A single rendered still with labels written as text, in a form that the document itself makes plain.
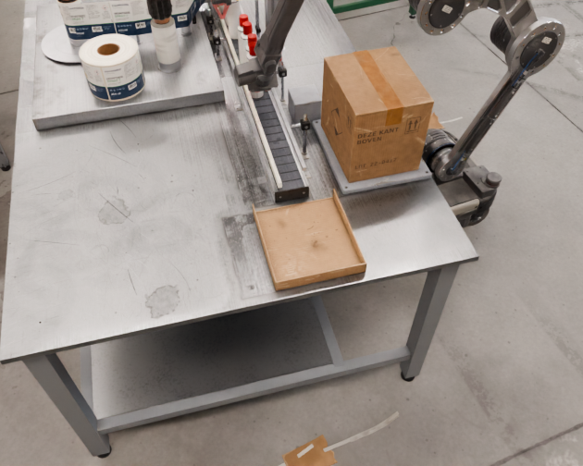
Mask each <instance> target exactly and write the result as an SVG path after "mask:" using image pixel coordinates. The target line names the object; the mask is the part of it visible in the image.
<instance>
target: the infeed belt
mask: <svg viewBox="0 0 583 466"><path fill-rule="evenodd" d="M231 41H232V44H233V47H234V50H235V53H236V55H237V57H238V60H239V63H240V54H239V42H238V40H236V41H234V40H231ZM242 88H243V86H242ZM243 91H244V89H243ZM244 94H245V92H244ZM245 97H246V94H245ZM246 100H247V102H248V99H247V97H246ZM253 102H254V107H255V110H256V112H257V114H258V117H259V120H260V123H261V125H262V128H263V131H264V133H265V136H266V139H267V143H268V146H269V149H270V151H271V153H272V156H273V159H274V162H275V165H276V168H277V170H278V172H279V177H280V180H281V182H282V188H278V185H277V182H276V180H275V177H274V174H273V171H272V169H271V166H270V164H269V166H270V169H271V172H272V175H273V178H274V180H275V183H276V185H277V188H278V191H279V192H283V191H287V190H297V189H301V188H305V185H304V182H303V180H302V177H301V174H300V172H299V169H298V167H297V165H296V163H295V160H294V157H293V155H292V151H291V148H290V146H289V144H288V141H287V139H286V136H285V134H284V131H283V129H282V126H281V124H280V122H279V118H278V115H277V113H276V110H275V108H274V105H273V103H272V101H271V99H270V96H269V93H268V91H264V96H263V97H262V98H261V99H257V100H255V99H253ZM248 104H249V102H248ZM249 107H250V105H249ZM250 110H251V107H250ZM251 113H252V110H251ZM252 116H253V113H252ZM253 118H254V116H253ZM254 123H255V121H254ZM255 126H256V128H257V125H256V123H255ZM257 131H258V129H257ZM258 134H259V131H258ZM259 137H260V134H259ZM260 140H261V137H260ZM261 142H262V140H261ZM262 145H263V143H262ZM263 148H264V151H265V154H266V155H267V153H266V150H265V147H264V145H263ZM267 160H268V158H267ZM268 163H269V161H268Z"/></svg>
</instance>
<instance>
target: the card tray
mask: <svg viewBox="0 0 583 466"><path fill-rule="evenodd" d="M253 214H254V220H255V222H256V226H257V229H258V233H259V236H260V239H261V242H262V245H263V249H264V252H265V255H266V258H267V264H268V267H269V270H270V274H271V276H272V280H273V283H274V286H275V290H276V291H278V290H283V289H286V288H295V287H299V286H303V285H308V284H312V283H316V282H321V281H325V280H330V279H334V278H338V277H343V276H350V275H355V274H360V273H364V272H365V271H366V265H367V262H366V259H365V257H364V255H363V253H362V251H361V248H360V246H359V244H358V241H357V239H356V237H355V235H354V232H353V230H352V227H351V225H350V223H349V220H348V218H347V216H346V213H345V212H344V210H343V208H342V205H341V202H340V199H339V197H338V195H337V192H336V191H335V189H333V197H330V198H326V199H320V200H315V201H311V202H301V203H296V204H292V205H287V206H281V207H277V208H272V209H267V210H262V211H257V212H256V211H255V208H254V205H253Z"/></svg>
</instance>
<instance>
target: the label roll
mask: <svg viewBox="0 0 583 466"><path fill-rule="evenodd" d="M79 56H80V59H81V63H82V66H83V69H84V73H85V76H86V79H87V81H88V84H89V87H90V91H91V93H92V95H93V96H94V97H96V98H98V99H100V100H104V101H109V102H116V101H123V100H127V99H130V98H131V97H133V96H135V95H137V94H138V93H140V92H141V91H142V90H143V88H144V86H145V76H144V73H143V65H142V60H141V57H140V53H139V48H138V44H137V43H136V41H135V40H134V39H132V38H131V37H130V36H127V35H123V34H105V35H100V36H97V37H94V38H92V39H91V40H89V41H87V42H86V43H84V44H83V45H82V47H81V49H80V50H79Z"/></svg>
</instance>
